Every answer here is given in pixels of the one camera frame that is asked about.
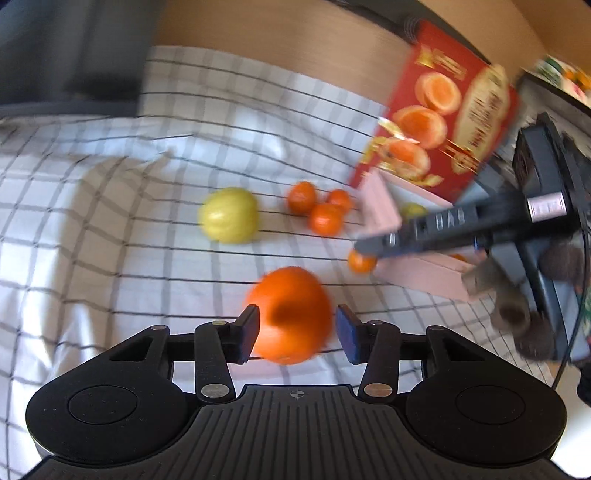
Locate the white black-grid tablecloth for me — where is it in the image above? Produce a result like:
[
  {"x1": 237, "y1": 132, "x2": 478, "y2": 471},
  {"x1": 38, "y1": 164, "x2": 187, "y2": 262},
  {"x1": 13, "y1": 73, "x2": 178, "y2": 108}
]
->
[{"x1": 0, "y1": 45, "x2": 578, "y2": 480}]

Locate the red printed carton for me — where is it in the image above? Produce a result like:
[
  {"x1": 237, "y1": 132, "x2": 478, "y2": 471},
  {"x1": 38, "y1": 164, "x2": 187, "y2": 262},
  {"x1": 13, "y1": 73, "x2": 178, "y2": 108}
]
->
[{"x1": 350, "y1": 19, "x2": 522, "y2": 205}]

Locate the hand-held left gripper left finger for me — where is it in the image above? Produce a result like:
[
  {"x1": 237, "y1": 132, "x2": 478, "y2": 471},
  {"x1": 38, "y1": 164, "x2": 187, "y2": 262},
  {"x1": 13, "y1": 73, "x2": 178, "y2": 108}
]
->
[{"x1": 110, "y1": 304, "x2": 262, "y2": 402}]

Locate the person's right hand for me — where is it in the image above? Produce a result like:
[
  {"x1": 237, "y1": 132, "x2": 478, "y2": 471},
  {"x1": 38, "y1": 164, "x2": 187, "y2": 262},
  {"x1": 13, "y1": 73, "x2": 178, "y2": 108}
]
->
[{"x1": 461, "y1": 244, "x2": 585, "y2": 361}]

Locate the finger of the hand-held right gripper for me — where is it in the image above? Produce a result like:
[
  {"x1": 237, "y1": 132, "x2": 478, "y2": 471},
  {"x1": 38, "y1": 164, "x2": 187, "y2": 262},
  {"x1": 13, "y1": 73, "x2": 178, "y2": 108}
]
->
[
  {"x1": 355, "y1": 233, "x2": 481, "y2": 256},
  {"x1": 381, "y1": 244, "x2": 489, "y2": 260}
]

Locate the large orange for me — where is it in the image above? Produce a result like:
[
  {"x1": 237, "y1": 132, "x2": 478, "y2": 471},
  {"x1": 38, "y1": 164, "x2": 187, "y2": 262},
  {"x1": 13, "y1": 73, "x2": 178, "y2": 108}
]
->
[{"x1": 247, "y1": 266, "x2": 334, "y2": 366}]

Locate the pink cardboard box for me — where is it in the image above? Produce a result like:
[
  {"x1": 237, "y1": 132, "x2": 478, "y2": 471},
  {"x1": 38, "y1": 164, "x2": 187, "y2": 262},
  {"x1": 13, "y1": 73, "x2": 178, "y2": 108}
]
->
[{"x1": 355, "y1": 168, "x2": 490, "y2": 303}]

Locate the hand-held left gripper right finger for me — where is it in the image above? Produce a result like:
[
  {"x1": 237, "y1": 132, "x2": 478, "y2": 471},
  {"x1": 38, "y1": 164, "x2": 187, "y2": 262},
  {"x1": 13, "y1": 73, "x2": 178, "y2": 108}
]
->
[{"x1": 335, "y1": 304, "x2": 482, "y2": 402}]

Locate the glass-sided computer case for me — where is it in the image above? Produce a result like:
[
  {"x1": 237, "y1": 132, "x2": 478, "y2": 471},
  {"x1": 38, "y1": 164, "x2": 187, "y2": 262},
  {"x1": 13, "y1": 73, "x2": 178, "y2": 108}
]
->
[{"x1": 475, "y1": 69, "x2": 591, "y2": 204}]

